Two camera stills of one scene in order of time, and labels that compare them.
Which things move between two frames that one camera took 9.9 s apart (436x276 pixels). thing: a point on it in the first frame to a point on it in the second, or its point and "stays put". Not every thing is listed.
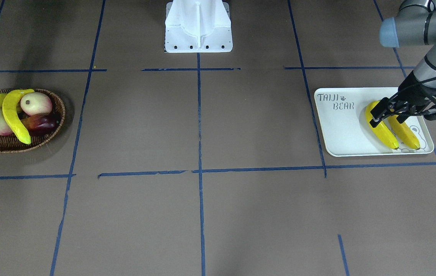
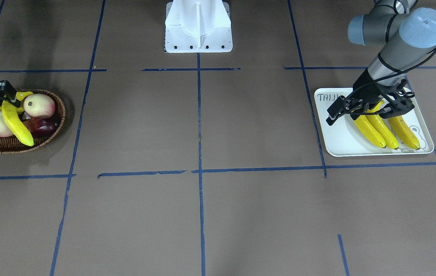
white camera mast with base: x=198 y=26 stays put
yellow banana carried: x=404 y=132 stays put
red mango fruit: x=40 y=124 stays put
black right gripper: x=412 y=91 to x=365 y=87
